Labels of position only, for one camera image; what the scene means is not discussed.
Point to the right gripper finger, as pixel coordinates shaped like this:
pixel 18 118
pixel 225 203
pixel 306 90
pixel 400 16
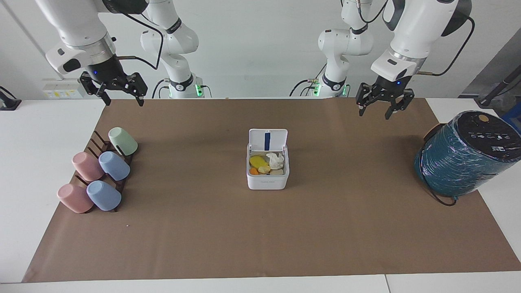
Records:
pixel 88 84
pixel 138 84

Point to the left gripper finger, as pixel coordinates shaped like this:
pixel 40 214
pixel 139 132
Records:
pixel 366 94
pixel 403 102

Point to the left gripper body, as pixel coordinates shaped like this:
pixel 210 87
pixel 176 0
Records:
pixel 392 88

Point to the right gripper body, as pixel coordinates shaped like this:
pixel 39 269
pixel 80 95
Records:
pixel 106 72

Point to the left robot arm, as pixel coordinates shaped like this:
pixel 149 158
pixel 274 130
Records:
pixel 423 24

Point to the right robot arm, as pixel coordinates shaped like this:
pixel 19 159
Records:
pixel 81 28

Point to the small white trash can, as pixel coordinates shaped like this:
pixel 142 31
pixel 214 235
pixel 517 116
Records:
pixel 267 182

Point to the white power strip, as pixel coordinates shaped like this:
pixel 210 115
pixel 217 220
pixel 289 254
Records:
pixel 61 90

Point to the green cup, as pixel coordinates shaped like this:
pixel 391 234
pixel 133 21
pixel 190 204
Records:
pixel 123 141

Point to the dark wooden cup rack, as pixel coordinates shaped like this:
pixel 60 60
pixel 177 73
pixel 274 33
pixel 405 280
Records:
pixel 99 142

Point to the pink cup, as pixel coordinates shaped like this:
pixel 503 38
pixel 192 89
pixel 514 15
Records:
pixel 87 166
pixel 75 198

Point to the black stand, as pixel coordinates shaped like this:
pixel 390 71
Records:
pixel 9 101
pixel 494 91

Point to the blue cup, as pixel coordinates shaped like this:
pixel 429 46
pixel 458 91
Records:
pixel 114 165
pixel 104 195

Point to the crumpled white tissue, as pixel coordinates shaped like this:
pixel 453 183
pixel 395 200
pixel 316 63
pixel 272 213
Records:
pixel 276 160

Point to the beige scrap piece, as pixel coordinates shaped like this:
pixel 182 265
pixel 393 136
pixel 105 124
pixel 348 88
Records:
pixel 277 172

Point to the yellow fruit peel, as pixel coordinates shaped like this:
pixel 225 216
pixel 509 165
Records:
pixel 258 161

